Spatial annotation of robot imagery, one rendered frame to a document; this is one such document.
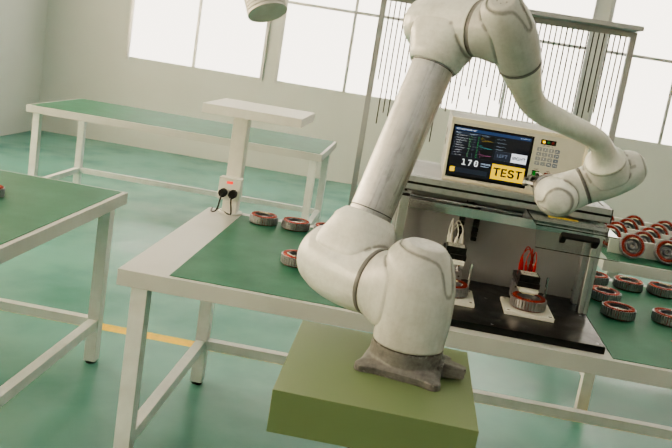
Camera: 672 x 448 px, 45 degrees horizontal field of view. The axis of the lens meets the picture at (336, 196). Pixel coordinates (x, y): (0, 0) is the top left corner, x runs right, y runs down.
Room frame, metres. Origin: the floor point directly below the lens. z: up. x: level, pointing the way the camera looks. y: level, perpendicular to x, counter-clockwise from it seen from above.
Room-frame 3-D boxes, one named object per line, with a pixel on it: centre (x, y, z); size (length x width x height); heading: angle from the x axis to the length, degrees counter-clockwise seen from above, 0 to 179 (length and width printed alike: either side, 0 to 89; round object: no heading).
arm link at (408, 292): (1.65, -0.19, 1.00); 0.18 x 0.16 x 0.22; 50
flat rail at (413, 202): (2.54, -0.53, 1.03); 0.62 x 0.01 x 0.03; 85
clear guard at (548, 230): (2.43, -0.72, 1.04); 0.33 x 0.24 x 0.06; 175
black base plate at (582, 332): (2.45, -0.52, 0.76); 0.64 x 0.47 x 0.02; 85
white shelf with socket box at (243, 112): (3.09, 0.33, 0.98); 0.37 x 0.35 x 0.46; 85
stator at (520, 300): (2.43, -0.64, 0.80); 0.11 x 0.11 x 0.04
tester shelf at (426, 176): (2.75, -0.55, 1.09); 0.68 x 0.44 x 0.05; 85
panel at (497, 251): (2.69, -0.54, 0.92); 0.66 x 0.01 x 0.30; 85
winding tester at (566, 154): (2.76, -0.56, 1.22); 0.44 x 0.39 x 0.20; 85
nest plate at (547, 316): (2.43, -0.64, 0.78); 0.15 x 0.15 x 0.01; 85
